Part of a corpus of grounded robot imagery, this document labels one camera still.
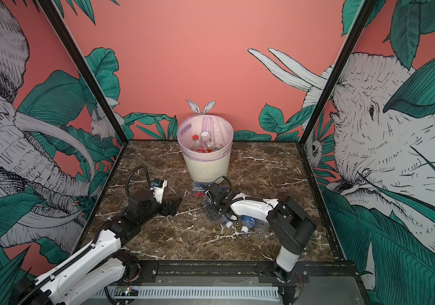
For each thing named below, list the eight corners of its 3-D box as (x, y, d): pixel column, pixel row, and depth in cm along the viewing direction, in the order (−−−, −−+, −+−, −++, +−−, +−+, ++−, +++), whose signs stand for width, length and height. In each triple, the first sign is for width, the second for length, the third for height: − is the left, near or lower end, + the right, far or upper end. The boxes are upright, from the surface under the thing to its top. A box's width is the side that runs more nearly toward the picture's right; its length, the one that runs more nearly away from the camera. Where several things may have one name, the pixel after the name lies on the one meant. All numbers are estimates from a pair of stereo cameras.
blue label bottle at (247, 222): (240, 234, 86) (241, 230, 82) (240, 219, 90) (241, 215, 86) (254, 234, 86) (256, 230, 82) (253, 219, 90) (254, 215, 86)
